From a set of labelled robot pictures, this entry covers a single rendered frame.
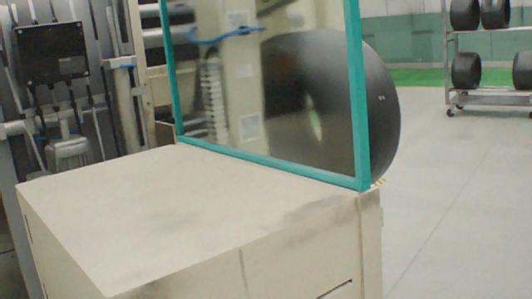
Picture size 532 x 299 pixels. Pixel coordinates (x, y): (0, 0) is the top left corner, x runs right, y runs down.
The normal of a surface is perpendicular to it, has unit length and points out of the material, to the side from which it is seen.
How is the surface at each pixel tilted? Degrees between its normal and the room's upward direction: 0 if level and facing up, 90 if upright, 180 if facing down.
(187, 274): 90
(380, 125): 89
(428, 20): 90
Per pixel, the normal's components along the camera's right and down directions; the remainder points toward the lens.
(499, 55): -0.56, 0.26
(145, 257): -0.11, -0.96
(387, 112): 0.58, 0.03
